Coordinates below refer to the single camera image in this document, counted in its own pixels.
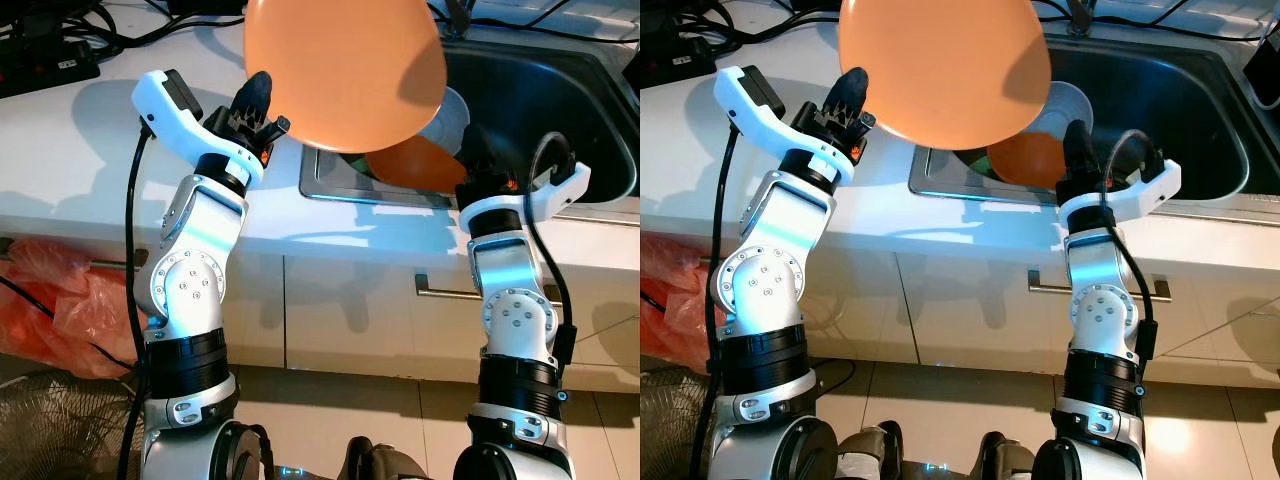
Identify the black power strip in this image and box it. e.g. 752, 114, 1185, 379
0, 40, 101, 99
640, 35, 716, 93

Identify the steel cabinet handle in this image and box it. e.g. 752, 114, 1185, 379
1028, 270, 1173, 303
90, 252, 149, 273
415, 272, 566, 306

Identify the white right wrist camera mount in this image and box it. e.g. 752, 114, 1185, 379
1058, 160, 1183, 226
455, 160, 593, 223

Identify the orange plate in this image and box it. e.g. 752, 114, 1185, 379
243, 0, 448, 154
838, 0, 1053, 151

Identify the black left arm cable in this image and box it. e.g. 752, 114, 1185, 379
690, 120, 746, 480
118, 115, 156, 480

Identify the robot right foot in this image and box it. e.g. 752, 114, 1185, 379
975, 430, 1046, 480
343, 435, 433, 480

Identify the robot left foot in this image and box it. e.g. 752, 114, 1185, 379
835, 420, 906, 480

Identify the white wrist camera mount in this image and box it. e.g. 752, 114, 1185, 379
132, 68, 266, 186
455, 160, 593, 223
713, 65, 856, 186
1058, 160, 1183, 226

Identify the steel kitchen sink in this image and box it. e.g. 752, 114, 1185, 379
908, 38, 1253, 206
298, 40, 641, 209

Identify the black power adapter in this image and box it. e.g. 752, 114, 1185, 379
165, 0, 246, 16

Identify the light grey dish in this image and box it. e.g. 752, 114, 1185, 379
415, 85, 471, 151
1030, 82, 1096, 141

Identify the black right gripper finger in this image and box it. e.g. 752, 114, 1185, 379
462, 122, 509, 173
1060, 120, 1101, 176

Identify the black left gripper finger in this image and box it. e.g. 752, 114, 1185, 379
235, 70, 276, 123
828, 67, 869, 121

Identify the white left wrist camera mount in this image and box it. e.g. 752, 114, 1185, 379
132, 68, 266, 186
713, 65, 856, 186

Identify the small black device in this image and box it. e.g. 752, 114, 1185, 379
1245, 35, 1280, 111

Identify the orange bowl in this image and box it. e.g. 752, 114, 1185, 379
985, 130, 1069, 189
363, 133, 467, 194

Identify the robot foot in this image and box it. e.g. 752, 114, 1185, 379
835, 420, 906, 480
975, 430, 1046, 480
343, 435, 433, 480

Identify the white kitchen cabinet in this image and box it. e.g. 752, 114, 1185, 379
0, 230, 641, 391
640, 230, 1280, 391

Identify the wire fan guard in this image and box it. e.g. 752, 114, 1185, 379
0, 368, 141, 480
640, 365, 716, 480

